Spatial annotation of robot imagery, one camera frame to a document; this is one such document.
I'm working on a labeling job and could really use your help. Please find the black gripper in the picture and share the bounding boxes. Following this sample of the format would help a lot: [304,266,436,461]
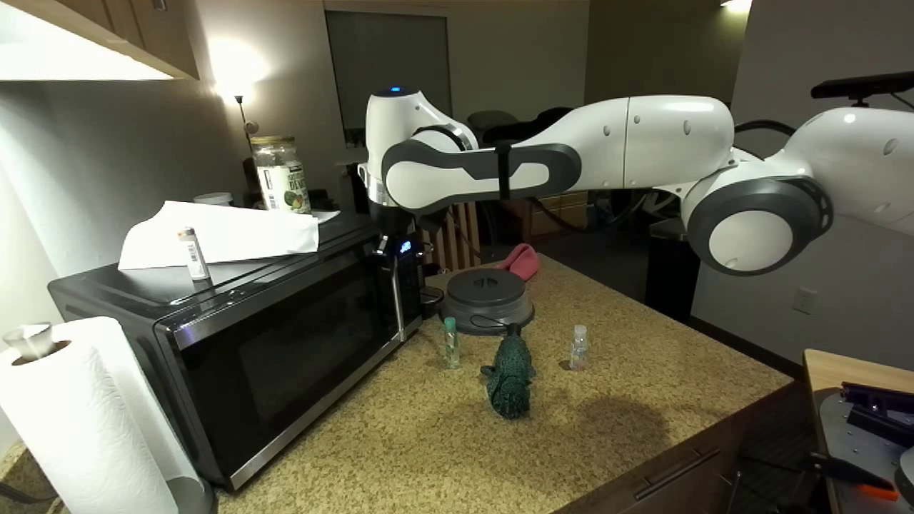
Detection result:
[372,203,424,247]

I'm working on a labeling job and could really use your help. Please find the black steel microwave oven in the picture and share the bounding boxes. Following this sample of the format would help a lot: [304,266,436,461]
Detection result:
[49,213,431,494]

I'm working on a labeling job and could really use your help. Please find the wooden slatted chair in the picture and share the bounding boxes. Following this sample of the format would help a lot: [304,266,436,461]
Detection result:
[421,200,485,278]

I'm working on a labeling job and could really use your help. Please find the glass storage jar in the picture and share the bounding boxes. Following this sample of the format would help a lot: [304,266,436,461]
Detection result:
[251,136,311,214]

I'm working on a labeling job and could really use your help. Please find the small green plastic bottle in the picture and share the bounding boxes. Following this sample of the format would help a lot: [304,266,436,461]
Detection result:
[439,315,466,373]

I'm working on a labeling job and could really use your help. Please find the red cloth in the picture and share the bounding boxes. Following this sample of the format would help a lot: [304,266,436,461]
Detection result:
[499,241,545,285]

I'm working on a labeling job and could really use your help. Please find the white folded cloth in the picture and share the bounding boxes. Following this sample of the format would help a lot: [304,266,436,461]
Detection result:
[119,198,342,273]

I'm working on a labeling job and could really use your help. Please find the grey window blind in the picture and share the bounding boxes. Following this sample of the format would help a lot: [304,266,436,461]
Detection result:
[325,9,458,140]

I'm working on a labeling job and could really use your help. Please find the small clear tube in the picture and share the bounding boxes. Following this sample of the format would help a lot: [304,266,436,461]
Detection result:
[179,226,215,285]

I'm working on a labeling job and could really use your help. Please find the lit desk lamp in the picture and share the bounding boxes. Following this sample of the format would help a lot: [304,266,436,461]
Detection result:
[212,37,272,156]

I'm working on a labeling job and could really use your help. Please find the small clear plastic bottle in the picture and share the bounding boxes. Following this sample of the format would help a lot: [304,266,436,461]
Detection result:
[565,324,591,373]

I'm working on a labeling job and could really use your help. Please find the black trash bin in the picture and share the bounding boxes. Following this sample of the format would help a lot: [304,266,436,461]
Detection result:
[645,237,705,324]

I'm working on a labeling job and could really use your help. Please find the wooden upper cabinets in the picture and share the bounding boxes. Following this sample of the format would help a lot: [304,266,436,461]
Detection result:
[0,0,204,87]

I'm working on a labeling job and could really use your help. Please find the white paper towel roll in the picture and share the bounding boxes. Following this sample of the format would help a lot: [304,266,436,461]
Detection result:
[0,315,208,514]

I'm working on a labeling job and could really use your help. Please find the wooden cart with black tools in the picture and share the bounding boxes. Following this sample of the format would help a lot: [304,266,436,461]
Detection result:
[802,345,914,514]

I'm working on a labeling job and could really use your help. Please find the black stereo camera bar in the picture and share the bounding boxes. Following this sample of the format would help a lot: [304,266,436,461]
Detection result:
[809,70,914,104]

